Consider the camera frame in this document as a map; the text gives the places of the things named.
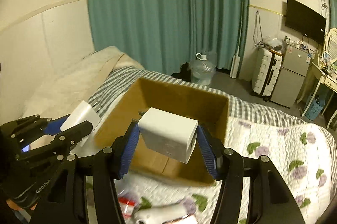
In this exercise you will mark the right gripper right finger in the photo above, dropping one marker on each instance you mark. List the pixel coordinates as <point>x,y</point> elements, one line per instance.
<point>224,165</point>

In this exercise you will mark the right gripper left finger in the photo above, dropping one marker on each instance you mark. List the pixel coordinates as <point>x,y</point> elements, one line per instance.
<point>111,164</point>

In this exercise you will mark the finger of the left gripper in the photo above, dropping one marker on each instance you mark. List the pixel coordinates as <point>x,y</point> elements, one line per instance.
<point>66,140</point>
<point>53,127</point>

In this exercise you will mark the white charger plug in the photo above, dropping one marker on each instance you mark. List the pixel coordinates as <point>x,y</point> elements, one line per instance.
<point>83,112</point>

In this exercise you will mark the red-capped clear jar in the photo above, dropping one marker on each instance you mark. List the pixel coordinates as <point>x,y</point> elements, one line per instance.
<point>128,201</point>

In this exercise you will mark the white power adapter cube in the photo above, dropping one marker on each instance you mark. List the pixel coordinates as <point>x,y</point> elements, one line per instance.
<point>169,134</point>

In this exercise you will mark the white game controller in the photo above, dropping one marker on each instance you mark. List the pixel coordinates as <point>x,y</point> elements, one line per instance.
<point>161,214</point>

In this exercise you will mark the cream fluffy blanket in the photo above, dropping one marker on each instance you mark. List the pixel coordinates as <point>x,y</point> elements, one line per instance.
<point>60,94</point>

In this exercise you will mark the brown cardboard box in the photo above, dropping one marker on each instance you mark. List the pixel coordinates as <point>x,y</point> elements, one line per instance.
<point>210,109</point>

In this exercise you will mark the floral white quilt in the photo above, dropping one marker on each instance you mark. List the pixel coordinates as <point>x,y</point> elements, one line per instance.
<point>288,173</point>

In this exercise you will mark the large clear water jug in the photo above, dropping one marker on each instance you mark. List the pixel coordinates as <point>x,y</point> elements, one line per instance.
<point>202,70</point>

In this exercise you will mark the white flat mop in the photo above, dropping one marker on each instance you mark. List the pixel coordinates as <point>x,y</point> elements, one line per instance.
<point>236,58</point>

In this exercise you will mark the black bag on floor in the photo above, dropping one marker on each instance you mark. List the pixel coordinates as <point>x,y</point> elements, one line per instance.
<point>184,73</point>

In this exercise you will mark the blue laundry basket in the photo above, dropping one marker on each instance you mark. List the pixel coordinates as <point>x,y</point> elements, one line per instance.
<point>315,107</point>

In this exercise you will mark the white hard-shell suitcase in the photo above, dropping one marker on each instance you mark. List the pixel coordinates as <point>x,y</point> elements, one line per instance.
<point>266,72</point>

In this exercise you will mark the silver mini fridge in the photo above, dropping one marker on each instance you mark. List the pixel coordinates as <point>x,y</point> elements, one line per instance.
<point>291,77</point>

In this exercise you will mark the white dressing table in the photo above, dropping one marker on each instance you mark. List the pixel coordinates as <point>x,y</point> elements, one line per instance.
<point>314,71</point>

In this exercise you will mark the white oval vanity mirror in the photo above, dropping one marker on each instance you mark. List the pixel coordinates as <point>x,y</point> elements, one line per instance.
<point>330,44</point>

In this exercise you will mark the teal window curtain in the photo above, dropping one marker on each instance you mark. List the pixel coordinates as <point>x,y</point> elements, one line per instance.
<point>164,34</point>

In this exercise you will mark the teal side curtain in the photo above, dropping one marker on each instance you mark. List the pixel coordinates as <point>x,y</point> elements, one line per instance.
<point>333,13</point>

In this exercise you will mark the black wall television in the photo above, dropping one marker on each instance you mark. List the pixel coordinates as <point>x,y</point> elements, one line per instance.
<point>305,20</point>

